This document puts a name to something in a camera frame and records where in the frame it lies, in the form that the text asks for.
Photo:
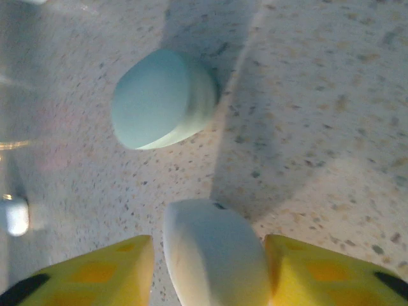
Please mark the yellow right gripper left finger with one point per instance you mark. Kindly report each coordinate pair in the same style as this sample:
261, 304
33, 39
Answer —
95, 280

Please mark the small white rounded object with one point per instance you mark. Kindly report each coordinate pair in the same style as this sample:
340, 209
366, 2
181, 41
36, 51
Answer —
14, 218

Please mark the white cup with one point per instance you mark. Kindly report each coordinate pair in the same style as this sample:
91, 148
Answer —
216, 255

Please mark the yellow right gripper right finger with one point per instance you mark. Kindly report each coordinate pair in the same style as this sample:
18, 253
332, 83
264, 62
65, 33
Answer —
318, 280

